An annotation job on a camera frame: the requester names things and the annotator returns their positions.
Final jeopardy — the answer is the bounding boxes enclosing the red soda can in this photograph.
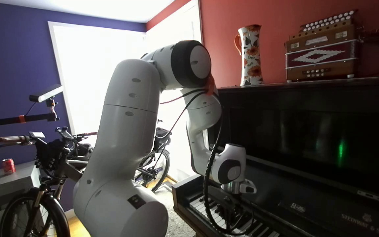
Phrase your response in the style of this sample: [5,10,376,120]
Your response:
[1,158,16,174]

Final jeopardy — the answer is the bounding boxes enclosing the black camera tripod boom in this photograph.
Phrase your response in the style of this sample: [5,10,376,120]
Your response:
[0,84,64,133]

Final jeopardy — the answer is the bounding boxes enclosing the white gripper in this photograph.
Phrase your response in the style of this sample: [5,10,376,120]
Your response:
[224,179,256,195]

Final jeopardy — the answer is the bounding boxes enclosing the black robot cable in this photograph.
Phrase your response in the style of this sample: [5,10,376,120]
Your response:
[159,87,254,236]

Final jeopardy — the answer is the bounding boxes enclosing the black upright piano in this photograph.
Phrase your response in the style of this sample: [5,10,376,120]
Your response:
[174,78,379,237]

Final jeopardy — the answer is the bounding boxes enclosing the grey side table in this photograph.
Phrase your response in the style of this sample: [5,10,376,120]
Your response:
[0,162,39,208]

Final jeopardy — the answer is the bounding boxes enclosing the floral ceramic vase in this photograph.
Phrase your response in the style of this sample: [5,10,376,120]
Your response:
[234,24,263,87]

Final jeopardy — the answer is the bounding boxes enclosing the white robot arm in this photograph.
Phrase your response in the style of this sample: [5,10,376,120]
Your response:
[74,39,256,237]

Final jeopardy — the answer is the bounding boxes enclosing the black bicycle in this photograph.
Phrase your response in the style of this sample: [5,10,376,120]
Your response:
[0,128,168,237]

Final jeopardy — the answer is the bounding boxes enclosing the brown red accordion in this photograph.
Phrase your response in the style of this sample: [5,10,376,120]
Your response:
[285,9,359,82]

